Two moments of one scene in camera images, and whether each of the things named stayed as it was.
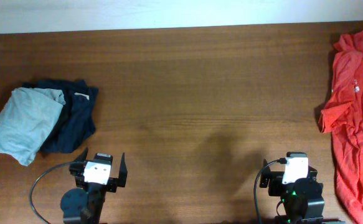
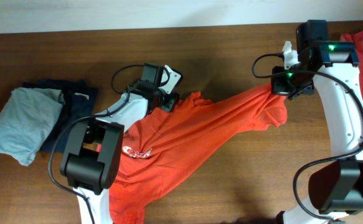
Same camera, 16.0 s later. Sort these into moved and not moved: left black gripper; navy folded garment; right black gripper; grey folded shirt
Moved: right black gripper; left black gripper
Not moved: navy folded garment; grey folded shirt
